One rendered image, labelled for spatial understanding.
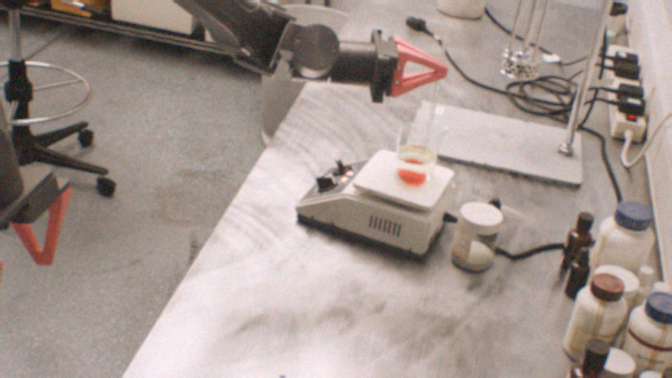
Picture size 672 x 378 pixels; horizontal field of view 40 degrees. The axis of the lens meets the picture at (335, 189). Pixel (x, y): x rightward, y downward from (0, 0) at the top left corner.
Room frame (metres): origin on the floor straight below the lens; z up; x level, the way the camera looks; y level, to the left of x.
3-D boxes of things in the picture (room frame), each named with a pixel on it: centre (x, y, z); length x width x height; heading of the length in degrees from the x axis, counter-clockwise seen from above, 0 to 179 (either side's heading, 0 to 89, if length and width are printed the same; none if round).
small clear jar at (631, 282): (1.01, -0.38, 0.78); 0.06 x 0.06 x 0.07
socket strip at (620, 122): (1.76, -0.55, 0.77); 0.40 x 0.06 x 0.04; 171
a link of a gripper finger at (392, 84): (1.15, -0.08, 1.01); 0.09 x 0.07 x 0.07; 97
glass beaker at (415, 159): (1.17, -0.11, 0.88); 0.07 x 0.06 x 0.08; 87
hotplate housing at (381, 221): (1.17, -0.07, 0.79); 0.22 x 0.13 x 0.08; 71
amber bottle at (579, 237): (1.12, -0.35, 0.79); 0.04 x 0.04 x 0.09
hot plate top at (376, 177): (1.16, -0.10, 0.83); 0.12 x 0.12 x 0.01; 71
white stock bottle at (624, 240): (1.08, -0.40, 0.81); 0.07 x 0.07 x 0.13
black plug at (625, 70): (1.78, -0.54, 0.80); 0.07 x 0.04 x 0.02; 81
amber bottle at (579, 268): (1.06, -0.34, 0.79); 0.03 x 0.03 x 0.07
